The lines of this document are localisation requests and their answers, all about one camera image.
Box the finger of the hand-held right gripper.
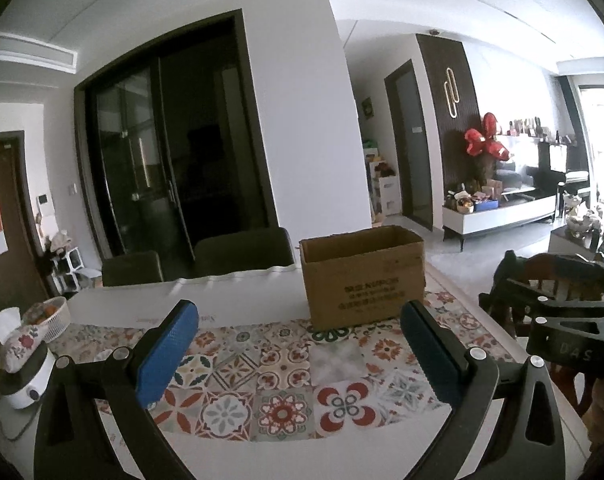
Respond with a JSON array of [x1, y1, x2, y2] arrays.
[[478, 282, 604, 320], [557, 255, 604, 297]]

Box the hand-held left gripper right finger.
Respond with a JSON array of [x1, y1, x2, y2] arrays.
[[400, 300, 567, 480]]

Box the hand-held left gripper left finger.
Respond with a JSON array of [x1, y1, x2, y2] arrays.
[[32, 299, 200, 480]]

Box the brown cardboard box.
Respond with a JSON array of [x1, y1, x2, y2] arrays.
[[299, 225, 426, 332]]

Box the person's right hand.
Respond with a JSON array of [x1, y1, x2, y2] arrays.
[[574, 375, 604, 441]]

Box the dark cloth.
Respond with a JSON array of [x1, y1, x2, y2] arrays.
[[492, 250, 530, 293]]

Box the cluttered coffee table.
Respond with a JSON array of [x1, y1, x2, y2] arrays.
[[549, 195, 604, 261]]

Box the white television cabinet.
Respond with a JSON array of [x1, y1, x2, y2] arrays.
[[442, 192, 558, 253]]

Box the dark green dining chair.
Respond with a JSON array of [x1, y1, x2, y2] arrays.
[[194, 227, 295, 277], [102, 251, 164, 287]]

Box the patterned tile table mat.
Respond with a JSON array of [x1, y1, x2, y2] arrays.
[[49, 280, 515, 443]]

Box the pile of small boxes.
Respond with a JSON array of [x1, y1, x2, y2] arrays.
[[447, 180, 505, 213]]

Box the white plastic basket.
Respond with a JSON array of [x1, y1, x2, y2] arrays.
[[24, 296, 72, 343]]

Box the television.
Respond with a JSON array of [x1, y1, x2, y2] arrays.
[[494, 135, 590, 193]]

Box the white cube shelf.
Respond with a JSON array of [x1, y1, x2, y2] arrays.
[[52, 247, 83, 291]]

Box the floral tissue box cover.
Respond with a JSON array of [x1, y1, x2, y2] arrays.
[[0, 306, 49, 373]]

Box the row of shelf ornaments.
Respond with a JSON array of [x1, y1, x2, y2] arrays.
[[507, 117, 578, 143]]

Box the red foil balloons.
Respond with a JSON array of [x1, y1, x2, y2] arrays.
[[463, 112, 510, 161]]

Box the dark hallway door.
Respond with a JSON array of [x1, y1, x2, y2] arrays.
[[384, 60, 433, 231]]

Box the brown entrance door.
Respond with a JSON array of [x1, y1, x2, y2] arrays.
[[0, 131, 48, 311]]

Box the dark glass sliding door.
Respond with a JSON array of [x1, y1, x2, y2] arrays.
[[74, 9, 278, 261]]

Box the ceiling air vent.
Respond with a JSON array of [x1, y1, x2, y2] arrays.
[[0, 32, 78, 73]]

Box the clip-shaped wall lamp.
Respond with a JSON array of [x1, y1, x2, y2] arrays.
[[443, 66, 462, 120]]

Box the dark wood wall panel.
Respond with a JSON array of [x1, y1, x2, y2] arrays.
[[416, 35, 483, 211]]

